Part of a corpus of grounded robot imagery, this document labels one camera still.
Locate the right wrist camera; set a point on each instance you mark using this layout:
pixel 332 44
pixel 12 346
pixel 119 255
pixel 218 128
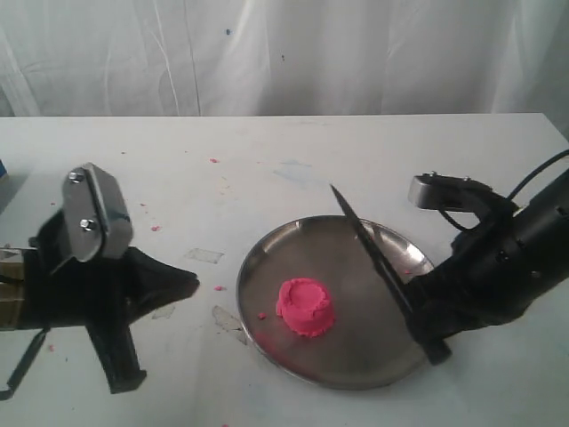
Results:
pixel 432 191

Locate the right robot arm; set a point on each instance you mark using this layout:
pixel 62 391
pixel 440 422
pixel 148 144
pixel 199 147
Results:
pixel 497 268

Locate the pink putty lump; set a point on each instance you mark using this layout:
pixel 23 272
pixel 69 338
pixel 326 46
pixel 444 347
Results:
pixel 306 307

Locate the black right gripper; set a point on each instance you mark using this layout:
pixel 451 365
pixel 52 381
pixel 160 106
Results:
pixel 495 280

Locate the round steel plate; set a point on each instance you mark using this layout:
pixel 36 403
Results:
pixel 368 345

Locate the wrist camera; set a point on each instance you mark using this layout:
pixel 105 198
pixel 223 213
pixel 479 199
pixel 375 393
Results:
pixel 96 217
pixel 432 191

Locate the black knife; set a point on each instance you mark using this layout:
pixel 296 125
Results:
pixel 378 262

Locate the blue box at edge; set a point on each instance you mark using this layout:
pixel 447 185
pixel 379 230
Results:
pixel 3 172

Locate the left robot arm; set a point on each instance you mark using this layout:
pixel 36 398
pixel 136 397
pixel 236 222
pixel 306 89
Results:
pixel 12 297

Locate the white backdrop sheet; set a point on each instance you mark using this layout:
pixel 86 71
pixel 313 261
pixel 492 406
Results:
pixel 249 58

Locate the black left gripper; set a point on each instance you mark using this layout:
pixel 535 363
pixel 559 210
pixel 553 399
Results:
pixel 60 291

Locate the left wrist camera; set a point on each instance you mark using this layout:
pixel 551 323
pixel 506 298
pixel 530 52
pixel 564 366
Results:
pixel 96 217

